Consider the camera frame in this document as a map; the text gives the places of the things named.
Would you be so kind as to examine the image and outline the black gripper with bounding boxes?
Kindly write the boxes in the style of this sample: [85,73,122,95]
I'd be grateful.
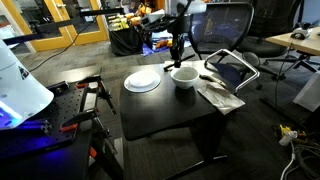
[168,31,187,69]

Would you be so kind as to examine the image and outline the grey device on desk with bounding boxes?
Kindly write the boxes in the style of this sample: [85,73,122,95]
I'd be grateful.
[290,27,313,41]

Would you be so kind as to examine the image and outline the white cable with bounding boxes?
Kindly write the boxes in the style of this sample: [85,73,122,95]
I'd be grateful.
[279,141,298,180]

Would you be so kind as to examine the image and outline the wooden desk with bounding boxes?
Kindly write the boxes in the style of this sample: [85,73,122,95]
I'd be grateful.
[265,26,320,57]

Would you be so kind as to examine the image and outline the black perforated breadboard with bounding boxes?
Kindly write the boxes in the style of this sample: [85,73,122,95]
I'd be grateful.
[0,80,90,162]

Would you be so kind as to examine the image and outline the black mesh office chair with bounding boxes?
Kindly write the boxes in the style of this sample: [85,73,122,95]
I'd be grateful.
[187,1,256,63]

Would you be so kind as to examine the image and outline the yellow and orange items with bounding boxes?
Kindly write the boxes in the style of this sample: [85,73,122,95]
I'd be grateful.
[109,3,153,33]

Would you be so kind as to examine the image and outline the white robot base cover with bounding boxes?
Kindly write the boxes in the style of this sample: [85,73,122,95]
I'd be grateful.
[0,37,55,131]

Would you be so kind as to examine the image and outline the black draped table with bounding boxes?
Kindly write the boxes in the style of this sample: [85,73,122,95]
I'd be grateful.
[107,19,155,57]

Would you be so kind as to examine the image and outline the white bowl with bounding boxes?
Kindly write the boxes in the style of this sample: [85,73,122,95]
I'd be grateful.
[169,65,200,90]

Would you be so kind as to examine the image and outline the black floor cable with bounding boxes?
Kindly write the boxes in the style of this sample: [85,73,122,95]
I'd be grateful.
[29,19,98,73]

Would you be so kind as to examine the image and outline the black table pedestal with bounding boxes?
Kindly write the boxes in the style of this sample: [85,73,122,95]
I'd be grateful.
[164,111,232,180]

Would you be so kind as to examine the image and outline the black orange-handled clamp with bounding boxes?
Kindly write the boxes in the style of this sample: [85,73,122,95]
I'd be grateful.
[59,107,112,138]
[75,74,118,116]

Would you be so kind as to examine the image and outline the yellow door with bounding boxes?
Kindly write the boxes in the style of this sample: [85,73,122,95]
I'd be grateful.
[2,0,111,53]

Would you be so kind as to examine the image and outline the grey cable bundle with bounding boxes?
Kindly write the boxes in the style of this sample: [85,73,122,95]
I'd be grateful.
[293,141,320,180]

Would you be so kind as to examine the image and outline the white plug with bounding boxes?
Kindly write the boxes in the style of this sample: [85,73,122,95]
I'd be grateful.
[278,130,299,147]

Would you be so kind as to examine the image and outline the silver-framed blue chair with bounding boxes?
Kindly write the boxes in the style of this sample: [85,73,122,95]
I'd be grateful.
[203,48,261,95]

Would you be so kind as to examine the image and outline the white box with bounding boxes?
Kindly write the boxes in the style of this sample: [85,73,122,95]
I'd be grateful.
[292,71,320,113]

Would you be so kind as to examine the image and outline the black hanging cable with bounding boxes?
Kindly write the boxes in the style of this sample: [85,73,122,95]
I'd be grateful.
[273,39,297,108]

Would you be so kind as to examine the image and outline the black camera rig bar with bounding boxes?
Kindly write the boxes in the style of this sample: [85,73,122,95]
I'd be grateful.
[2,6,126,46]

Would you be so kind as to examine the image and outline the white plate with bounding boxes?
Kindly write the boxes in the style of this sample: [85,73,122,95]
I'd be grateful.
[123,69,162,94]

